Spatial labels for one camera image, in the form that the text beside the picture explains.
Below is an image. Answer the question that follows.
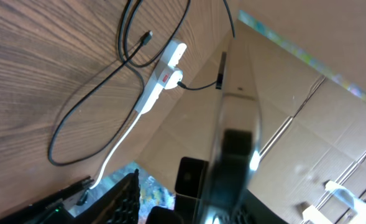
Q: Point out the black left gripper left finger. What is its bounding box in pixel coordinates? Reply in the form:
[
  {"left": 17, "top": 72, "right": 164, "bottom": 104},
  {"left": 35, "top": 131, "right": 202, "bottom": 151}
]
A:
[{"left": 72, "top": 169, "right": 140, "bottom": 224}]

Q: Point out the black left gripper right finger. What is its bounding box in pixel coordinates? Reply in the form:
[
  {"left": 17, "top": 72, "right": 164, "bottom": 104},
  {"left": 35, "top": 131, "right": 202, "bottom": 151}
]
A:
[{"left": 232, "top": 190, "right": 287, "bottom": 224}]

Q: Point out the black Samsung Galaxy phone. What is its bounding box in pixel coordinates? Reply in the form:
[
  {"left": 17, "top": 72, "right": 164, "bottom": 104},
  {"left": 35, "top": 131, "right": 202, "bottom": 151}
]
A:
[{"left": 195, "top": 93, "right": 261, "bottom": 223}]

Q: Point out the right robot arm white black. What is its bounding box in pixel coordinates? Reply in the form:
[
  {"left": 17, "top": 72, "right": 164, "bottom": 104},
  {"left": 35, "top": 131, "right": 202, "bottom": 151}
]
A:
[{"left": 146, "top": 157, "right": 209, "bottom": 224}]

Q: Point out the white USB charger adapter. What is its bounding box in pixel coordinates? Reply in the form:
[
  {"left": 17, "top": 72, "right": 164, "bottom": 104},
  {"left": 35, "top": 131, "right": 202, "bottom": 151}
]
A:
[{"left": 162, "top": 70, "right": 183, "bottom": 90}]

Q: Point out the cardboard box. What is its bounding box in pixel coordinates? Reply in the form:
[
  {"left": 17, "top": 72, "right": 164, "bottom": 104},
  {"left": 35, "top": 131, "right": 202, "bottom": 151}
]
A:
[{"left": 135, "top": 0, "right": 366, "bottom": 224}]

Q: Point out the white power strip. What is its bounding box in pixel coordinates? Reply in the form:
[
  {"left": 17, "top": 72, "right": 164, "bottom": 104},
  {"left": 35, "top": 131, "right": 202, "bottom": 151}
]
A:
[{"left": 135, "top": 40, "right": 187, "bottom": 114}]

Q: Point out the white power strip cord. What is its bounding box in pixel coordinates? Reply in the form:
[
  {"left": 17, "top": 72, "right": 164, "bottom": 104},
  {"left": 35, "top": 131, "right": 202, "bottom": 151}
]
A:
[{"left": 89, "top": 111, "right": 143, "bottom": 190}]

